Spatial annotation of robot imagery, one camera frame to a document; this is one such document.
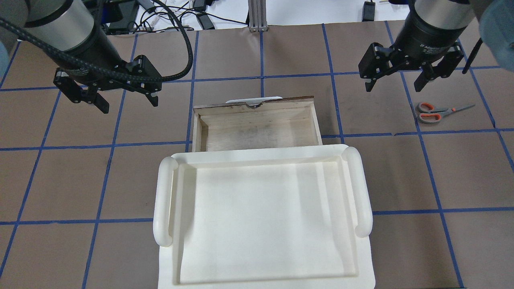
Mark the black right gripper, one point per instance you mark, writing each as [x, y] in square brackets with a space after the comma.
[429, 34]

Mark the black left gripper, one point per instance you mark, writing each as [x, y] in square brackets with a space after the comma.
[97, 51]

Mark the grey orange scissors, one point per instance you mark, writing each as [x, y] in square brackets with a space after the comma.
[430, 114]

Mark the wooden drawer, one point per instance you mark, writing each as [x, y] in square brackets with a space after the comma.
[256, 123]

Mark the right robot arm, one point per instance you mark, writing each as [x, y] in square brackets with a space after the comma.
[428, 39]

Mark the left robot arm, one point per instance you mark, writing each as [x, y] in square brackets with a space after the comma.
[69, 26]

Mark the white plastic drawer cabinet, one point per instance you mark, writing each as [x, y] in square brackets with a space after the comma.
[277, 218]

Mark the black power adapter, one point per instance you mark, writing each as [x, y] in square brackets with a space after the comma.
[368, 11]

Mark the black device with cables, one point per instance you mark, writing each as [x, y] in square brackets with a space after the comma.
[115, 17]

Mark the aluminium frame post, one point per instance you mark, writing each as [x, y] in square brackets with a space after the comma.
[257, 16]

